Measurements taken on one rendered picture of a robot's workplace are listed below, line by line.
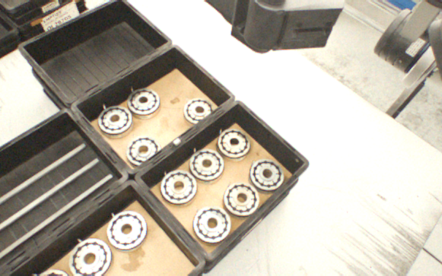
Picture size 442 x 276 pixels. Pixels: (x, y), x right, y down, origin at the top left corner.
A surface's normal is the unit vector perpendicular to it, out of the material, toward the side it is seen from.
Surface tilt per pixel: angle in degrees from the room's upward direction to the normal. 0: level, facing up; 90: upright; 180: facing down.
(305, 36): 91
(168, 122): 0
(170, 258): 0
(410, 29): 90
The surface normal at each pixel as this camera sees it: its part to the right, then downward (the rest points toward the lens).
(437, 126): 0.09, -0.48
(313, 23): 0.18, 0.87
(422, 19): -0.66, 0.62
